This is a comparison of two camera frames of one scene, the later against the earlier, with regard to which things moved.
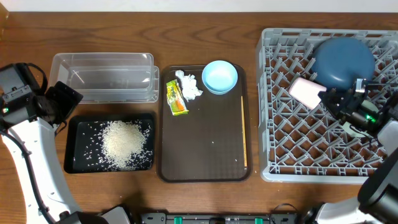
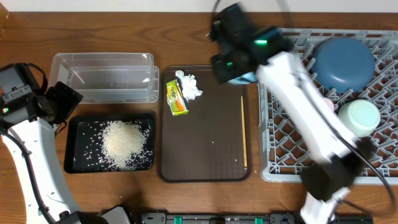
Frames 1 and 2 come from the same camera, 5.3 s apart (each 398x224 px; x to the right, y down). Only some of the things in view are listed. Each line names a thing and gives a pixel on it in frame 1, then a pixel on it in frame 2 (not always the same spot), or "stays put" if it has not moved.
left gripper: x=68 y=97 stays put
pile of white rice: x=124 y=144 stays put
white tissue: x=189 y=89 stays put
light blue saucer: x=219 y=76 to x=245 y=78
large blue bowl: x=337 y=63 stays put
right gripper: x=346 y=107 to x=219 y=63
